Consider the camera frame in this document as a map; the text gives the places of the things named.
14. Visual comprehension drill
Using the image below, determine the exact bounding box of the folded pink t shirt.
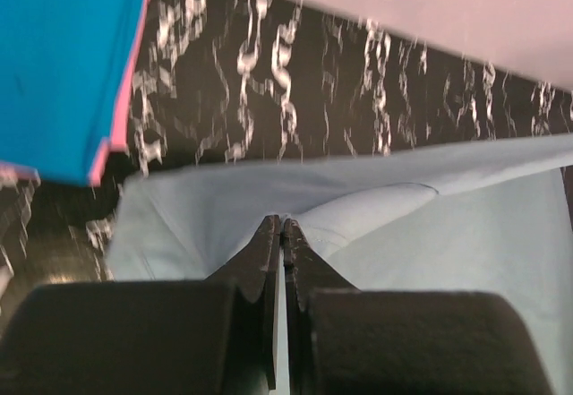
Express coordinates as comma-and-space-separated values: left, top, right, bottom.
0, 0, 153, 188

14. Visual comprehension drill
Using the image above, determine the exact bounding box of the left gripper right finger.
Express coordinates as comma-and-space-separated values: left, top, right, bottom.
282, 219, 356, 394

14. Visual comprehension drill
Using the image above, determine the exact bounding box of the black marble pattern mat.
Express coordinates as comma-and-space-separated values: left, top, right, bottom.
1, 0, 572, 321

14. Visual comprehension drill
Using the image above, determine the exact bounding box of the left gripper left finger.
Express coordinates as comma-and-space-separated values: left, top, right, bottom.
206, 216, 281, 390

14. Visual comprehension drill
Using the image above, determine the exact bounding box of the grey blue t shirt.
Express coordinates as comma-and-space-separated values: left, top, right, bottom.
106, 134, 572, 394

